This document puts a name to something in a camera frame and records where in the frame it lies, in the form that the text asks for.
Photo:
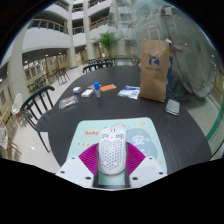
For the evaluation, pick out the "white ornate chair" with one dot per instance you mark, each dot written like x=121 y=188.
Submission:
x=5 y=141
x=16 y=103

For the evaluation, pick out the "group of black chairs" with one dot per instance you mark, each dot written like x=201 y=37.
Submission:
x=50 y=78

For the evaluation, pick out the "small blue-capped bottle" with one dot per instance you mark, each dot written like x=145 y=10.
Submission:
x=97 y=89

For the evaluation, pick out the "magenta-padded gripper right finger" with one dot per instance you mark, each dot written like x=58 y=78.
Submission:
x=146 y=170

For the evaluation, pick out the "white perforated computer mouse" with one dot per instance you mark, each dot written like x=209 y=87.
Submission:
x=112 y=150

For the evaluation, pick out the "light blue printed mouse pad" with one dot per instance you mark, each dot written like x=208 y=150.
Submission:
x=140 y=136

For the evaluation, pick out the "grey smartphone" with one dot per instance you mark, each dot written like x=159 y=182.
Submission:
x=172 y=106

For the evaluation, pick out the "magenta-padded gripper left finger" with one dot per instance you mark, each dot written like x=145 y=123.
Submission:
x=76 y=169

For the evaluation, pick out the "orange flat card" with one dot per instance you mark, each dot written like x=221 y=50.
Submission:
x=108 y=87

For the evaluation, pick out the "brown paper bag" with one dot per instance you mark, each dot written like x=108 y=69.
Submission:
x=154 y=68

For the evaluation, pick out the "black wooden chair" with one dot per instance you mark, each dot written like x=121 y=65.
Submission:
x=96 y=66
x=35 y=106

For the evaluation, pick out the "clear plastic packet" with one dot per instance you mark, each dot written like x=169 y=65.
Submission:
x=129 y=91

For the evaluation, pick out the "clear wrapped packet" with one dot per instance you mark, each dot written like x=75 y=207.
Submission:
x=68 y=102

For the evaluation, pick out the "small white box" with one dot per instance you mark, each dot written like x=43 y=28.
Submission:
x=87 y=93
x=77 y=89

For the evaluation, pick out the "potted palm plant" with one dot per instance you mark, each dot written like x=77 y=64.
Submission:
x=107 y=41

